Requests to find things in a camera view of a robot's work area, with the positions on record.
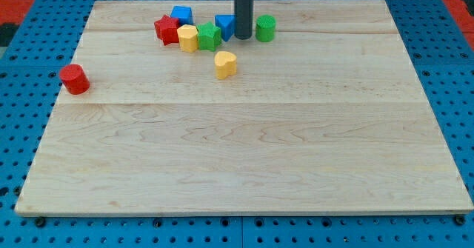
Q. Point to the blue triangle block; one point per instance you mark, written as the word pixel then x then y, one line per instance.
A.
pixel 226 22

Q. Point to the blue cube block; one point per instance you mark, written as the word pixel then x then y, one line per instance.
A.
pixel 184 14

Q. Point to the yellow heart block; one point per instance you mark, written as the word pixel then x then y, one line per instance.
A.
pixel 225 64

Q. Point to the green star block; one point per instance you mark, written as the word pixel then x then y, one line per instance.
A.
pixel 209 36

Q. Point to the light wooden board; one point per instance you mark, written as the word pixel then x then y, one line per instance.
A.
pixel 329 118

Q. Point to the yellow hexagon block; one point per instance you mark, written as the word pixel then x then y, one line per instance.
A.
pixel 188 38

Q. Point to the green cylinder block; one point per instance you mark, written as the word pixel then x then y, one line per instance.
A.
pixel 265 28

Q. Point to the red star block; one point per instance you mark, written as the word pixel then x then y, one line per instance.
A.
pixel 166 29

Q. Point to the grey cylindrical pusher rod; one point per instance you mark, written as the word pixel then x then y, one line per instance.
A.
pixel 243 11

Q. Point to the red cylinder block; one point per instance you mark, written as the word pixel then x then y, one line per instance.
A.
pixel 74 79

